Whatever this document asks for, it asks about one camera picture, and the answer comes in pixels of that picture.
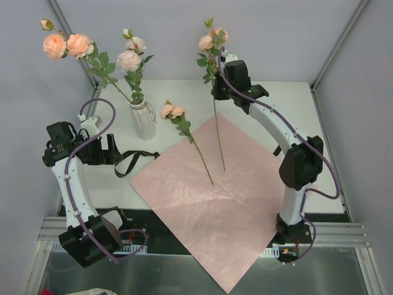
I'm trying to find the black printed ribbon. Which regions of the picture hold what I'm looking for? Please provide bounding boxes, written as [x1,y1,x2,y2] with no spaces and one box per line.
[114,151,160,178]

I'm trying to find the peach rose stem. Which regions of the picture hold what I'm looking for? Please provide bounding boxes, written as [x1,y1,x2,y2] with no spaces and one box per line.
[39,18,131,102]
[196,17,230,172]
[160,101,214,185]

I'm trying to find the pale pink rose stem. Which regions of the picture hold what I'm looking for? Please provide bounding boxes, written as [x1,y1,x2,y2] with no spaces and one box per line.
[117,29,153,105]

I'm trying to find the pink wrapping paper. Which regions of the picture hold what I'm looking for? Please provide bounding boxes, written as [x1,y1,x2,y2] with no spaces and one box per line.
[130,116,284,292]

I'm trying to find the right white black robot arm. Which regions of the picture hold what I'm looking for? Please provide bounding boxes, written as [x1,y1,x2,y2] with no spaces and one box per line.
[211,57,324,245]

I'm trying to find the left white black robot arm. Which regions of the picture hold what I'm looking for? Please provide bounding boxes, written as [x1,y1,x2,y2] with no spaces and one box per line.
[42,122,130,268]

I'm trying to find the white ribbed ceramic vase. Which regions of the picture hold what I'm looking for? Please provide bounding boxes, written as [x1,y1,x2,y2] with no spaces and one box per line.
[129,98,157,141]

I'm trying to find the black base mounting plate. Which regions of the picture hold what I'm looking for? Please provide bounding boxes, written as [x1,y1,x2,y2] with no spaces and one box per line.
[121,209,312,255]

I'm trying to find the beige cloth bag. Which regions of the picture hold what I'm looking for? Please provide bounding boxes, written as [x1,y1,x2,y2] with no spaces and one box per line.
[67,288,117,295]

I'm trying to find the red cloth item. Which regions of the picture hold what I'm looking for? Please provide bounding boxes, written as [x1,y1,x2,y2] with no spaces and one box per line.
[39,289,53,295]

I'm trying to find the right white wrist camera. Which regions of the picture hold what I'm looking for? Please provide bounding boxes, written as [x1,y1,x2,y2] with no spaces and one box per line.
[222,53,239,63]

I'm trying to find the left white cable duct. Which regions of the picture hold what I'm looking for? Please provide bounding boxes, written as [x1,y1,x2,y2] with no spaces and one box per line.
[51,242,147,256]

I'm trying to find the white cable duct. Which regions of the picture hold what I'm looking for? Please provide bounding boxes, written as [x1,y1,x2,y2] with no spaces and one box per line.
[51,242,147,256]
[260,246,280,259]

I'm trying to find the right aluminium frame post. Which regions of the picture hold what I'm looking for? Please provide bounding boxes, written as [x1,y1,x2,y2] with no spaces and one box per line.
[309,0,371,92]

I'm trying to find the right white cable duct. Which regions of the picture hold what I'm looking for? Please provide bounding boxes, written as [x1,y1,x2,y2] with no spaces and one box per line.
[260,246,280,259]

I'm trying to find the aluminium front rail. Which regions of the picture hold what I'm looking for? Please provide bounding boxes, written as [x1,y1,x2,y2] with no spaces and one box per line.
[314,222,371,248]

